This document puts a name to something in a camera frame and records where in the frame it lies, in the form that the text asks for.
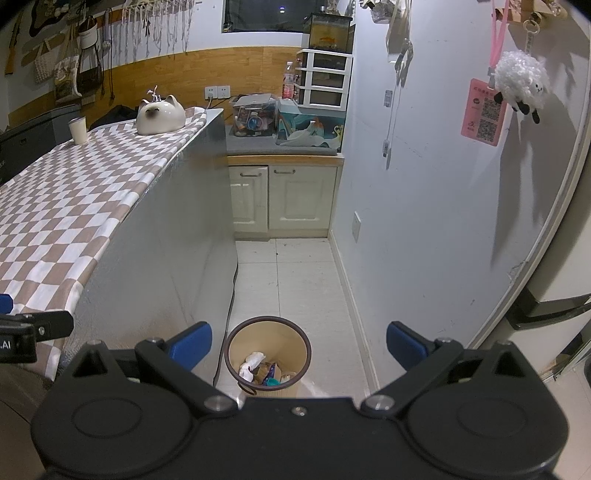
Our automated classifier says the black floor cable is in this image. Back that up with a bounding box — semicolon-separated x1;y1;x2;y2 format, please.
213;258;239;385

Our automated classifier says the teal printed box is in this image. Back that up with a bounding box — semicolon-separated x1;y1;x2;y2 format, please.
276;99;346;148

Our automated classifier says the white plastic bag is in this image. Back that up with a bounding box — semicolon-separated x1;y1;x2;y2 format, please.
239;352;267;384

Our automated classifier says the wooden wall coat rack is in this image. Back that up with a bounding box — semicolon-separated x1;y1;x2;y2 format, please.
21;28;81;65

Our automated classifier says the wooden countertop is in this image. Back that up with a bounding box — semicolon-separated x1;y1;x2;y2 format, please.
226;152;346;168

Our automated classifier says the plastic water bottle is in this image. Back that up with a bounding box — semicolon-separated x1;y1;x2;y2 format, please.
281;61;296;100

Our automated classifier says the white sheep plush keychain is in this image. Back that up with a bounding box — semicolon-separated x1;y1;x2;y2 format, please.
493;50;551;124

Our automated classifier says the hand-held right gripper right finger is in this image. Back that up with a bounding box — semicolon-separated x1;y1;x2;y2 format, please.
360;322;539;418

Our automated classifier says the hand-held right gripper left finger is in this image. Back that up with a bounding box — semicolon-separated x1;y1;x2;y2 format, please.
60;322;237;418

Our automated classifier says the white drawer unit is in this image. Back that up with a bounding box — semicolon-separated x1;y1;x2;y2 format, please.
294;48;354;109

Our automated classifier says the white knit bag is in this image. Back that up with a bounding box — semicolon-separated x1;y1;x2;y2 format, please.
33;51;56;84

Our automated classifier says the silver laptop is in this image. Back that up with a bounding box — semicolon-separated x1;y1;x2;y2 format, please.
229;93;274;108

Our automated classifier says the black clothing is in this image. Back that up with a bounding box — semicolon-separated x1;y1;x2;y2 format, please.
88;104;139;131

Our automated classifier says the brown checkered tablecloth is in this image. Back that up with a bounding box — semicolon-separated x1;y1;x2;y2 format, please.
0;106;208;381

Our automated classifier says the dark window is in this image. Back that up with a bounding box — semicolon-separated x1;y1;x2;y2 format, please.
222;0;324;34

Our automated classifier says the silver-sided table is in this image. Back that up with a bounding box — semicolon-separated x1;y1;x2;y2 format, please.
51;108;239;384

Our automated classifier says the printed canvas tote bag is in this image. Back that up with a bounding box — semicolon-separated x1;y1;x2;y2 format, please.
53;53;83;104

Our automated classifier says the pink card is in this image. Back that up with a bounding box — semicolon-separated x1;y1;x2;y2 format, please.
460;78;508;147

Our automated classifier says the cream floor cabinet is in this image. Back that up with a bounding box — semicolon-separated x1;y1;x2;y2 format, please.
228;164;340;240

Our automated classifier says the white bucket bag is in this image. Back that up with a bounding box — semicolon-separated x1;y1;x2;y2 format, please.
76;16;103;51

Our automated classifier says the clear storage container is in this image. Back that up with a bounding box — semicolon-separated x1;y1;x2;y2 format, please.
231;102;280;138

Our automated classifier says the white macrame hanging net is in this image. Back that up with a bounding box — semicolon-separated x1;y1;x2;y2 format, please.
121;0;197;61

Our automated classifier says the brown shoulder bag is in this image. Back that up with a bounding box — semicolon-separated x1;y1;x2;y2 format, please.
75;46;105;93

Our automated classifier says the pink lanyard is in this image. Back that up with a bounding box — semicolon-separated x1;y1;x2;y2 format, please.
487;0;513;88

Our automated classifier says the metal keychain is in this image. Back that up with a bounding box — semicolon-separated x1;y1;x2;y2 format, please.
522;11;543;54

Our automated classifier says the cream cat-shaped ceramic ornament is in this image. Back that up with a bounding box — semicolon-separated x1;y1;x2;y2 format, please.
136;95;187;136

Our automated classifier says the dark grey storage box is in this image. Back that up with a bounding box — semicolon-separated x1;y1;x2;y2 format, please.
0;104;83;185

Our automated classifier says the tan trash bin brown rim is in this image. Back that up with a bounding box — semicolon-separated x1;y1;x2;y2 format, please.
224;316;312;398

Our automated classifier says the white hanging cable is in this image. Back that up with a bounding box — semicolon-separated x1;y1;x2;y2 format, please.
381;41;414;158

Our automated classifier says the glass fish tank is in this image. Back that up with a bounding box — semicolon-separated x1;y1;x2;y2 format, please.
302;13;356;52

